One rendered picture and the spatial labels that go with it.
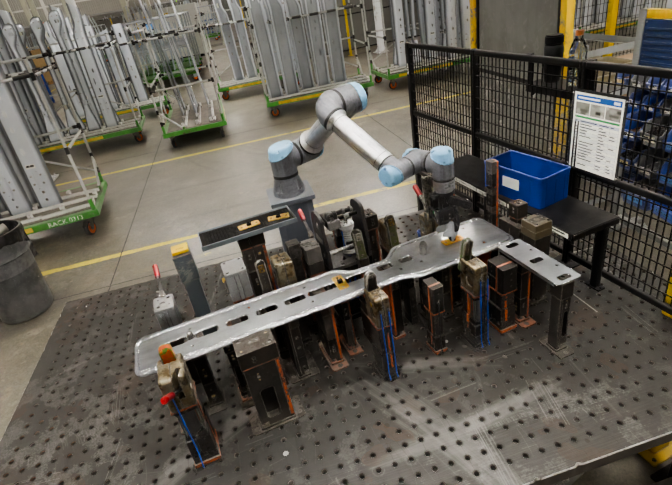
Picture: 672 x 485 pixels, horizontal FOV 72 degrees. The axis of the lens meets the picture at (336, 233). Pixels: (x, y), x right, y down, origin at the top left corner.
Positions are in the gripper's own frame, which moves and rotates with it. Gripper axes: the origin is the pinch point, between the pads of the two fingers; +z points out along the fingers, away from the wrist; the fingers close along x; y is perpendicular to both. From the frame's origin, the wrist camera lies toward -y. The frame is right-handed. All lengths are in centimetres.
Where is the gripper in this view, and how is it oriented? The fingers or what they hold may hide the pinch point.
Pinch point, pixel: (452, 236)
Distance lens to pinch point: 179.4
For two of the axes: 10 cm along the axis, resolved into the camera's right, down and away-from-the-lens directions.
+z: 1.7, 8.6, 4.8
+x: 3.7, 4.0, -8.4
